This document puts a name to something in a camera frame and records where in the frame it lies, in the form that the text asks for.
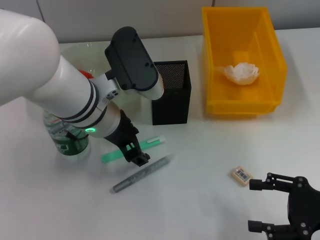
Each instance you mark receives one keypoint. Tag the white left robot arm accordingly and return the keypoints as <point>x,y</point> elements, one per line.
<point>37,62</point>

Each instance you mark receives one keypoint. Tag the translucent green wavy fruit plate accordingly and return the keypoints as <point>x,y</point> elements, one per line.
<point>75,55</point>

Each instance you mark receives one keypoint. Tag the black mesh pen holder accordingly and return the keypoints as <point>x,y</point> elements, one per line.
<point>172,110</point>

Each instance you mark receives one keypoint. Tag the red-orange toy orange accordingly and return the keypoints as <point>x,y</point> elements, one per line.
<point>86,73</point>

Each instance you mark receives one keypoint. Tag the beige eraser with barcode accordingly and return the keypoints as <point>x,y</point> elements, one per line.
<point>241,176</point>

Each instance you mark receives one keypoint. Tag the mint green pen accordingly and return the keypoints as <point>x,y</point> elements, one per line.
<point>155,141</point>

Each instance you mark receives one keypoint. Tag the yellow plastic bin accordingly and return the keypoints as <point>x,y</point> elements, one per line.
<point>225,37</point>

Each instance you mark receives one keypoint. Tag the white paper ball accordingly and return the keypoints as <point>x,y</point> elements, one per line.
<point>240,72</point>

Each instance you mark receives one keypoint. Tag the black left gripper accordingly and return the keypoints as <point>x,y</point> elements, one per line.
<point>122,132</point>

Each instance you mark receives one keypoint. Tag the grey marker pen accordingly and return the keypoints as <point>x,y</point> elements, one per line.
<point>140,173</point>

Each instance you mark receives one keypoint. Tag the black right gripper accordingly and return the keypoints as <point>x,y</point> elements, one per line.
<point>307,212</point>

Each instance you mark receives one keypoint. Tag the clear green-label water bottle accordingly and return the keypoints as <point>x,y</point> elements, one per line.
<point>70,147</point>

